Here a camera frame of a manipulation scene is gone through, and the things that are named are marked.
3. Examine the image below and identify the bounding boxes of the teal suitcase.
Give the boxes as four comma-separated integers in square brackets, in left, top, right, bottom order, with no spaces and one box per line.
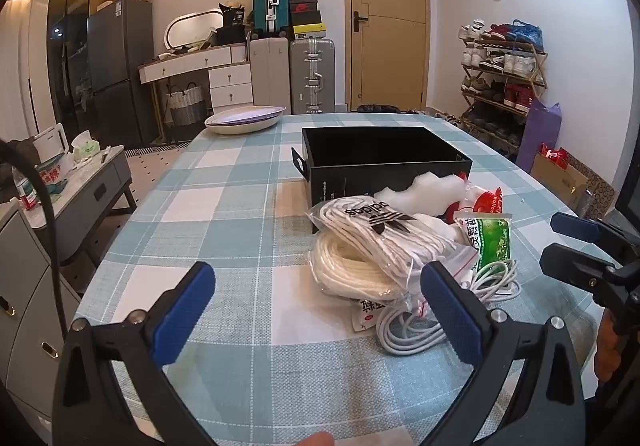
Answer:
[251,0,291,37]

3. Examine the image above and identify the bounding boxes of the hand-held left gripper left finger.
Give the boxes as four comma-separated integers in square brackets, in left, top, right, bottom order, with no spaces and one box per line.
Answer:
[52,262,217,446]

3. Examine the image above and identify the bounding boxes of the red packets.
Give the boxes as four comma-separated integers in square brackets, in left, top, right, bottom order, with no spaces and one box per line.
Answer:
[539,143,571,170]

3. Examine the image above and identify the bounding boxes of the wooden shoe rack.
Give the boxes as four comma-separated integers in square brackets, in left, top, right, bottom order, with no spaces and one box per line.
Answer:
[460,18,548,159]

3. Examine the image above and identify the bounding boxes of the white foam block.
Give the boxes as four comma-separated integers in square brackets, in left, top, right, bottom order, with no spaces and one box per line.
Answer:
[372,172,471,217]

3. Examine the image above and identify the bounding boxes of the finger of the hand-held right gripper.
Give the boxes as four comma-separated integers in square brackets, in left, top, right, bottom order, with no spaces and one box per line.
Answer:
[540,242,625,297]
[550,212,640,257]

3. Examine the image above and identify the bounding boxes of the black cable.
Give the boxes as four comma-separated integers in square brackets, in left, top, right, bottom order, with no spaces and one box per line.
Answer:
[0,140,68,342]

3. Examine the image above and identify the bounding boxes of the beige door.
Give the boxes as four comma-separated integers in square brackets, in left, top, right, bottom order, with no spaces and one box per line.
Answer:
[348,0,431,114]

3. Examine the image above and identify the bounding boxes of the oval mirror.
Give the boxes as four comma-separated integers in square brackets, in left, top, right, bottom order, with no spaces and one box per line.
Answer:
[165,10,224,51]

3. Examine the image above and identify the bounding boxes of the white printed tub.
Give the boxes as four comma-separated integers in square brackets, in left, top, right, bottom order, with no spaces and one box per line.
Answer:
[32,123,71,197]

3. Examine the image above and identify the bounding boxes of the silver suitcase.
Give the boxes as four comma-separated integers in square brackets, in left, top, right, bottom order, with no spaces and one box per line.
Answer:
[289,38,336,115]

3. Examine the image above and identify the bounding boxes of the bag of white socks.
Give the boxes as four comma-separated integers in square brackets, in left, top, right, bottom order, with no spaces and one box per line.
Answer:
[306,196,480,299]

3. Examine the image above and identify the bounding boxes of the thin white charging cable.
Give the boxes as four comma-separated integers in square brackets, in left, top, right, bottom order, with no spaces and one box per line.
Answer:
[462,258,521,301]

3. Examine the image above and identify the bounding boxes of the black bag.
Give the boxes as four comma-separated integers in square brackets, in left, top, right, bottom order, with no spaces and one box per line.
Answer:
[215,2,248,46]

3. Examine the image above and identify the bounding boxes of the small white red sachet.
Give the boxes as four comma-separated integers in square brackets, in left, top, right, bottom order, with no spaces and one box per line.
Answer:
[350,296,396,331]

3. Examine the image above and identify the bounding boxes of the red snack packet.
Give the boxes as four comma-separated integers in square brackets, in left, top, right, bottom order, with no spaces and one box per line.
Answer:
[452,173,503,221]

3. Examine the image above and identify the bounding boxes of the black cardboard box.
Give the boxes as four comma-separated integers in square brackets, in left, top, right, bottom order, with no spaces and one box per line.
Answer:
[291,127,473,234]

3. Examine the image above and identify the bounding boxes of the white dresser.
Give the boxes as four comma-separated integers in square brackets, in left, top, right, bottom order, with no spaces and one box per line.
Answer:
[138,46,254,127]

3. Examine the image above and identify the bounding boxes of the grey coffee table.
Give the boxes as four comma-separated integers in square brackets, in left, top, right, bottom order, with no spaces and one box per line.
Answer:
[30,146,138,267]

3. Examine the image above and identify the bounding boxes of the brown cardboard box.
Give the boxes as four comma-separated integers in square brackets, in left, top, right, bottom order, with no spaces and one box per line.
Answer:
[530,148,616,221]

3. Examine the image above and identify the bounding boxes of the beige suitcase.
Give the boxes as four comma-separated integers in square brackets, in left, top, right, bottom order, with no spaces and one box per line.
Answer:
[248,36,292,109]

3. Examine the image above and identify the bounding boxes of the green tissue box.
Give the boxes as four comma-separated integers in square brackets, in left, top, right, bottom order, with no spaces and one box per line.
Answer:
[70,131,101,161]

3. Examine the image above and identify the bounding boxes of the plastic water bottle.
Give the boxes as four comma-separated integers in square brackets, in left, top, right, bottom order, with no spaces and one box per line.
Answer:
[12,171,40,211]

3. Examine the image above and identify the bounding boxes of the green medicine sachet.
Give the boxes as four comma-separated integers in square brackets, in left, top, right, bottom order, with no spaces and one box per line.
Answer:
[454,213,515,271]

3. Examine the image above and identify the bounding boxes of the person's left hand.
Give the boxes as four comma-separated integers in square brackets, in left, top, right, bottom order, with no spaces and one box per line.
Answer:
[289,431,335,446]

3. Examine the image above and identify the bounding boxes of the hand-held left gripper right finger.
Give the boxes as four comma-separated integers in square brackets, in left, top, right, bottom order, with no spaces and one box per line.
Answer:
[420,261,583,446]

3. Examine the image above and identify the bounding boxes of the thick white charging cable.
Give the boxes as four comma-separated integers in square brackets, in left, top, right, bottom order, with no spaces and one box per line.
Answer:
[375,298,451,355]

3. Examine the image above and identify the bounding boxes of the purple bag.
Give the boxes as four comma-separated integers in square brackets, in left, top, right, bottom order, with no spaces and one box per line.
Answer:
[515,98,562,174]

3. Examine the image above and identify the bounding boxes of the grey side cabinet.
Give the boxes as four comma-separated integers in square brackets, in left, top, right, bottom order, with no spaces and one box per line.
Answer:
[0,201,83,407]

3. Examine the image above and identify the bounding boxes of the black glass cabinet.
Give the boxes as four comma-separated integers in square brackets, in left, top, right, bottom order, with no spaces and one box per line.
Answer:
[46,0,121,137]

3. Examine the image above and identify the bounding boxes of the grey refrigerator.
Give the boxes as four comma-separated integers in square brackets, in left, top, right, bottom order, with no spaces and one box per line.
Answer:
[87,0,160,149]

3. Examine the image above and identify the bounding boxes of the woven basket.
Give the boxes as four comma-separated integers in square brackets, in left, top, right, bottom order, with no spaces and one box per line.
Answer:
[165,82,207,127]

